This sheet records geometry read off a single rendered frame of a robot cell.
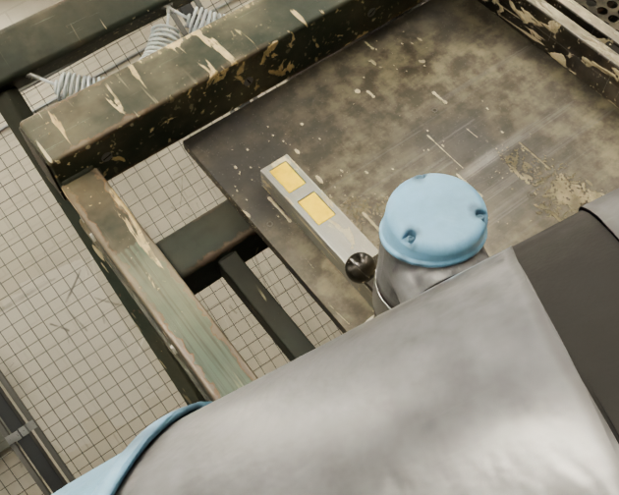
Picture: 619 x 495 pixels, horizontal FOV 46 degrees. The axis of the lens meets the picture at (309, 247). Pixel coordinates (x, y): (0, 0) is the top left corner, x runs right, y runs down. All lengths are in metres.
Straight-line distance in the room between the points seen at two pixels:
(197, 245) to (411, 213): 0.63
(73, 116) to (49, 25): 0.52
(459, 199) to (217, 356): 0.49
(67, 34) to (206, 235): 0.65
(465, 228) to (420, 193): 0.04
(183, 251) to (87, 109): 0.25
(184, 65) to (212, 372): 0.48
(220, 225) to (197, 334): 0.24
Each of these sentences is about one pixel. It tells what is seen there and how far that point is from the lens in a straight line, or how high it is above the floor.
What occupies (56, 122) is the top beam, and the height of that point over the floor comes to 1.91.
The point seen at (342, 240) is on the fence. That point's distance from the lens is 1.01.
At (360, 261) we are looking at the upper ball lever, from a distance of 0.86.
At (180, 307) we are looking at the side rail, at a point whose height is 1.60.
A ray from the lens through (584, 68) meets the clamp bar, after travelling 1.30.
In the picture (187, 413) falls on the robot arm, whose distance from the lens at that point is 0.16.
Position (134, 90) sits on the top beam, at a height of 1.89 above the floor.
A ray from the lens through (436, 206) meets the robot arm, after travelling 0.52.
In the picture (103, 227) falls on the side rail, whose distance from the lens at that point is 1.06.
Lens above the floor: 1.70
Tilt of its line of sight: 7 degrees down
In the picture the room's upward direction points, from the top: 31 degrees counter-clockwise
